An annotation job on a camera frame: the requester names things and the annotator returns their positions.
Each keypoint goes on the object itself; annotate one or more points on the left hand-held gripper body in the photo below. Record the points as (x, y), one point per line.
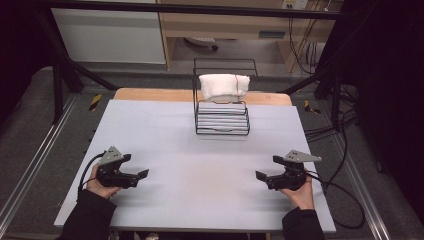
(113, 175)

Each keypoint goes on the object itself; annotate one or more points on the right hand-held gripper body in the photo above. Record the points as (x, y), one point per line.
(289, 176)

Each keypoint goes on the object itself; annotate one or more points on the white towel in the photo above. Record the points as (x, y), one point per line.
(221, 86)

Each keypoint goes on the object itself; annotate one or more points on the person's left hand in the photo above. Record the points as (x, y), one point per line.
(100, 190)

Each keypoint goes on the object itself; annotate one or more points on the person's right hand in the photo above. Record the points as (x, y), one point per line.
(301, 198)

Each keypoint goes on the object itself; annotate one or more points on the pale foam table mat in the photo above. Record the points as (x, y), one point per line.
(186, 173)

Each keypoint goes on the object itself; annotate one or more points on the white cabinet panel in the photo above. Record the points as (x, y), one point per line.
(106, 36)

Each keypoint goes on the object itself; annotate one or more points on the office chair base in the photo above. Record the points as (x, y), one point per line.
(201, 41)

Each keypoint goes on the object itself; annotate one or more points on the light wooden desk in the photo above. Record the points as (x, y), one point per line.
(226, 25)

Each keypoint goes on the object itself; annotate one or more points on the aluminium floor rail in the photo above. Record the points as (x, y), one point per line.
(365, 190)
(31, 170)

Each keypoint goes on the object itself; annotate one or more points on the black metal frame leg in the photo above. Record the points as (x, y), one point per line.
(58, 83)
(335, 90)

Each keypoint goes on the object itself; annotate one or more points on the white wall socket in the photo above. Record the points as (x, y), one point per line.
(295, 4)

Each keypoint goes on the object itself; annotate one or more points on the black metal frame crossbar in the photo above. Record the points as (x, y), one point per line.
(186, 8)

